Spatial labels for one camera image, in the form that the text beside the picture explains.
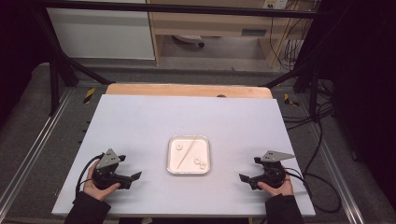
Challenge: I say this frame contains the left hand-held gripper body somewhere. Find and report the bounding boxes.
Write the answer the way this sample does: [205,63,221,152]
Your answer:
[92,148,132,191]

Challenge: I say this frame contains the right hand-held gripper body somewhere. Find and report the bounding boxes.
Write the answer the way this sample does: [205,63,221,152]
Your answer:
[248,150,296,191]

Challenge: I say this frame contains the square metal tray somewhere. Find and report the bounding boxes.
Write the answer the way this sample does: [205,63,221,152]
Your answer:
[166,134,212,175]

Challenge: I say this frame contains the thin wooden skewer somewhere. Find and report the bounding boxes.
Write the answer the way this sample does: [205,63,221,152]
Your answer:
[176,138,196,170]

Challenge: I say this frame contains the person's right hand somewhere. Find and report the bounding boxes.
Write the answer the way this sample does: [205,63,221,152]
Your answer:
[257,167,294,198]

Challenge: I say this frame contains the person's left hand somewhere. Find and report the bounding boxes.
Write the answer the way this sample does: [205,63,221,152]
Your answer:
[82,161,121,202]

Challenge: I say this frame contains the yellow black tape strip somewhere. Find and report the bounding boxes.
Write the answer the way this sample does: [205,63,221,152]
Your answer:
[283,92,301,107]
[82,87,97,105]

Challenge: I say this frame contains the wooden table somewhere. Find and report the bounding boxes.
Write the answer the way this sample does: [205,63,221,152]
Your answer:
[105,82,274,100]

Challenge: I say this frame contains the white cabinet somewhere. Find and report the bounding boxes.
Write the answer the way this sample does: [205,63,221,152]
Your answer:
[46,0,156,61]

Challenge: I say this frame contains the dark curtain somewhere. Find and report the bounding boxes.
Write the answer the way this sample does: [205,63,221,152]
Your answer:
[317,0,396,214]
[0,0,52,127]

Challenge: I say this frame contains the chair base with caster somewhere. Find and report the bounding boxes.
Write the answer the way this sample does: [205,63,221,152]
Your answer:
[171,34,205,49]

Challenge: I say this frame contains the light wooden desk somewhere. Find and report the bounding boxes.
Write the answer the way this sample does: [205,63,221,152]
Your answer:
[146,0,314,68]

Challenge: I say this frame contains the white power strip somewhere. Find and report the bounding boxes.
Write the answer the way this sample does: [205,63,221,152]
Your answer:
[262,0,290,10]

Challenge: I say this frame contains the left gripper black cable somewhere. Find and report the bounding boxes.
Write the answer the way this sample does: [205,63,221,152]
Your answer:
[75,153,106,199]

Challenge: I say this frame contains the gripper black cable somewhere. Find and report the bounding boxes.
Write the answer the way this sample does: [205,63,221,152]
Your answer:
[75,153,106,199]
[283,167,343,215]

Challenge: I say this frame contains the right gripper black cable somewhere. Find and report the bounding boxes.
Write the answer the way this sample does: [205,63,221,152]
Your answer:
[283,167,343,215]

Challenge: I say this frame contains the aluminium floor rail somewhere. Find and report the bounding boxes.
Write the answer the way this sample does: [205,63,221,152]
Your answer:
[0,89,75,213]
[306,123,366,224]

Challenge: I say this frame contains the black floor cables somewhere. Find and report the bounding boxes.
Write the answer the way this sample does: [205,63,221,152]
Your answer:
[281,78,336,133]

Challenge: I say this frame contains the hanging black cables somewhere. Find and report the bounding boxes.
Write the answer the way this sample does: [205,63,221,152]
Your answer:
[268,0,316,72]

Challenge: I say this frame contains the black metal frame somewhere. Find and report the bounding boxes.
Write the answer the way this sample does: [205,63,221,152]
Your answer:
[29,0,334,118]

